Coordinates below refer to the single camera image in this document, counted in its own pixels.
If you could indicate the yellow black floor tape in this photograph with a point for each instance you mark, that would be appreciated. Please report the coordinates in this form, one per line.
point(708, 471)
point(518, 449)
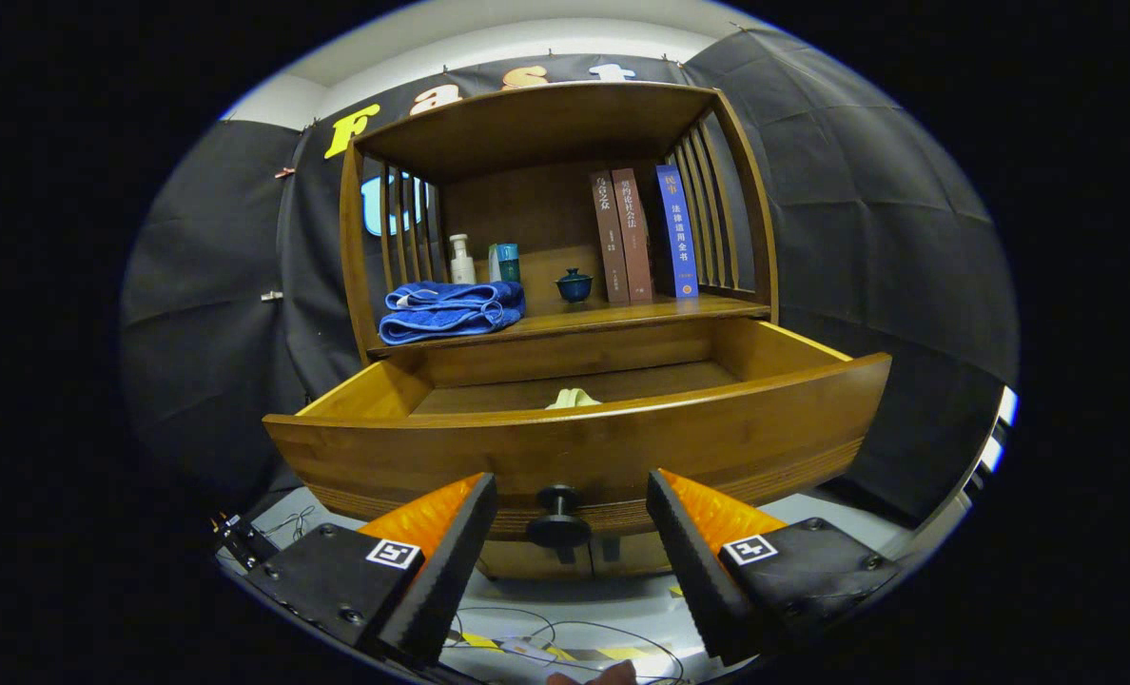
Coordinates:
point(622, 653)

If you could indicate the blue capped clear bottle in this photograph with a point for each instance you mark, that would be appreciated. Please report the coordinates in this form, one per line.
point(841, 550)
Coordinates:
point(509, 264)

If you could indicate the wooden countertop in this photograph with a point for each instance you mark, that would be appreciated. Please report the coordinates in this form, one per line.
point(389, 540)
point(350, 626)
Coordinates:
point(622, 314)

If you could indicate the wooden drawer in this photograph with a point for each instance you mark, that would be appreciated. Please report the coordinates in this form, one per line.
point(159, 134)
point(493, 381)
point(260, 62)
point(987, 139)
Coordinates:
point(717, 447)

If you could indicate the folded blue towel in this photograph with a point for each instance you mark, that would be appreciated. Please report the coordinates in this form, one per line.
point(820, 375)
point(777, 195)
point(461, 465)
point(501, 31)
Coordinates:
point(441, 319)

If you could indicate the reddish brown book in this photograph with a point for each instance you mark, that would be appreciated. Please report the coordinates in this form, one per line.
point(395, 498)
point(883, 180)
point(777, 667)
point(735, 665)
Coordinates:
point(633, 238)

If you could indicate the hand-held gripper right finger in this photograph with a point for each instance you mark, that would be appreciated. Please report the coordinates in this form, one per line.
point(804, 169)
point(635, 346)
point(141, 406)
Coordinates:
point(703, 590)

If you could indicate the white pump bottle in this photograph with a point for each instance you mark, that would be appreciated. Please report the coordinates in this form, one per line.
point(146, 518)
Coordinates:
point(462, 268)

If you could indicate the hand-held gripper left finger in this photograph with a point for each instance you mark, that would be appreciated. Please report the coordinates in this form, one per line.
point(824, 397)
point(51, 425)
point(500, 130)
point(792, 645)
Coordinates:
point(441, 590)

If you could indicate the blue lidded tea cup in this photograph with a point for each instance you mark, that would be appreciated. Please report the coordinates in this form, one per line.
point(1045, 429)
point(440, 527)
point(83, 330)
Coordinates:
point(574, 285)

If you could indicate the wooden cabinet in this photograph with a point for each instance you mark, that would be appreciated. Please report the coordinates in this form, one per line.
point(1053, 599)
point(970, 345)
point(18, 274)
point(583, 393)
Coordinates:
point(527, 209)

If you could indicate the blue book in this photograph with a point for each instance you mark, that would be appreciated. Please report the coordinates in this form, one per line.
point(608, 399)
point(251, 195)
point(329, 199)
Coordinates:
point(679, 233)

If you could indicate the dark brown book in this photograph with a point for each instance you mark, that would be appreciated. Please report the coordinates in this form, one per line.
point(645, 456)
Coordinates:
point(611, 238)

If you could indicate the wooden cabinet door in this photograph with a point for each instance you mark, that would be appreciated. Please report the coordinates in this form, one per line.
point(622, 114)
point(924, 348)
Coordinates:
point(517, 568)
point(636, 563)

